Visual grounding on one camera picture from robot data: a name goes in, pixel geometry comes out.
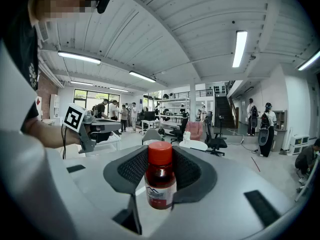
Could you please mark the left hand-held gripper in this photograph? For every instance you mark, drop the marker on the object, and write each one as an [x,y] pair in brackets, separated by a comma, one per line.
[86,126]

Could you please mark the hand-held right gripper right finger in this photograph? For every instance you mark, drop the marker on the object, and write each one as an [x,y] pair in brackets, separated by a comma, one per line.
[192,171]

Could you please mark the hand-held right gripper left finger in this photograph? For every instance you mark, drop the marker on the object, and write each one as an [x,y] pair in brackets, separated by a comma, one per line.
[130,169]

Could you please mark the small brown bottle red cap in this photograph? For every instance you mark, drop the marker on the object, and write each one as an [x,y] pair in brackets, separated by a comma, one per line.
[160,176]

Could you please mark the person's left forearm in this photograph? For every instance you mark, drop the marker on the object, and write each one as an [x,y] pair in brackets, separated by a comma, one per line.
[53,136]

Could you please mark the white round table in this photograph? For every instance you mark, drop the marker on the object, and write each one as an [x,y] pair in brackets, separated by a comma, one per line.
[193,146]

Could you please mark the small white figurine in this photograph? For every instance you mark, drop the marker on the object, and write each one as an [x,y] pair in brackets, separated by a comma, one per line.
[186,137]

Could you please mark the black office chair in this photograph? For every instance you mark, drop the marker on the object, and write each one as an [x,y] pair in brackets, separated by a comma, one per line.
[215,141]
[179,131]

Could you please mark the large black-framed window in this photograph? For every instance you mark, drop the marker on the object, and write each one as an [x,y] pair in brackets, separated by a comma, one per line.
[96,98]

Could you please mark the grey shell chair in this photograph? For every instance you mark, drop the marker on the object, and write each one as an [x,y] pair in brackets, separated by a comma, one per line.
[151,135]

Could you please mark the pink armchair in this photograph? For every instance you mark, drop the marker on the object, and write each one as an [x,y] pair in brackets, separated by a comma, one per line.
[195,131]

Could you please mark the long ceiling light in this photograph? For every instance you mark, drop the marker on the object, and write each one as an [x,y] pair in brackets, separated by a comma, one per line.
[309,61]
[118,89]
[79,57]
[239,49]
[142,76]
[81,83]

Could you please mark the white tall cabinet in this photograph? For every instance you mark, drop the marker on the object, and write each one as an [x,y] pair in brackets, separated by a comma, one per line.
[55,106]

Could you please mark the white metal shelving rack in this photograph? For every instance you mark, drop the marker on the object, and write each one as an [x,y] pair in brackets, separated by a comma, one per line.
[173,109]

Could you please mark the dark staircase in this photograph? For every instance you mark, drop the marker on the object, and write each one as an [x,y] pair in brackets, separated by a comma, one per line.
[223,111]

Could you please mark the white pillar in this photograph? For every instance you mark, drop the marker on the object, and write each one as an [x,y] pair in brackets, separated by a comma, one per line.
[192,101]

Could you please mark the white storage boxes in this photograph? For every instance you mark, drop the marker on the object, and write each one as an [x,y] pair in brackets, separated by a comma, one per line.
[298,144]

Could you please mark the person's black t-shirt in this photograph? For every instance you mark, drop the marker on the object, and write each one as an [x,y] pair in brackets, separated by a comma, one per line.
[21,59]

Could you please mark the white air vent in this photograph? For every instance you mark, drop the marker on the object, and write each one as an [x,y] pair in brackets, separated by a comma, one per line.
[43,31]

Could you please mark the person's head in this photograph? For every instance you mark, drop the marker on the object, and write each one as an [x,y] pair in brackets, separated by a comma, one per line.
[60,1]

